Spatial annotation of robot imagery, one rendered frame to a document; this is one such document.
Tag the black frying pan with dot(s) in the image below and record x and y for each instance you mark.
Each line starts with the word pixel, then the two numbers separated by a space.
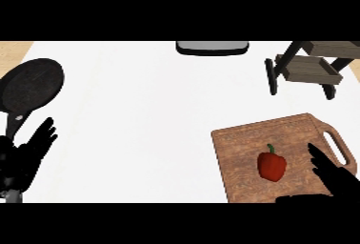
pixel 28 87

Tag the grey black-rimmed appliance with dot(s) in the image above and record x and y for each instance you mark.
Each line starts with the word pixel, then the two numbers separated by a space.
pixel 211 47

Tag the red bell pepper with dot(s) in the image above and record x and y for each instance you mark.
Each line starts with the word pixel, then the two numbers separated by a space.
pixel 272 166

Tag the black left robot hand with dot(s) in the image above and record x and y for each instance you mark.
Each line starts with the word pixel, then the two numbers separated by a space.
pixel 28 155

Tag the brown wooden cutting board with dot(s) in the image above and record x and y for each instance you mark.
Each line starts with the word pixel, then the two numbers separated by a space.
pixel 263 158

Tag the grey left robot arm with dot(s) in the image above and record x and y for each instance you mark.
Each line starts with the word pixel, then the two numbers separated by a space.
pixel 10 196

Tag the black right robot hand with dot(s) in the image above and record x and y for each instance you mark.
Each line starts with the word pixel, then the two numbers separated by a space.
pixel 338 181

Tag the wooden tiered basket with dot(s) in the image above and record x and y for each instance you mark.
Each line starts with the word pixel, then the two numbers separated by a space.
pixel 308 66

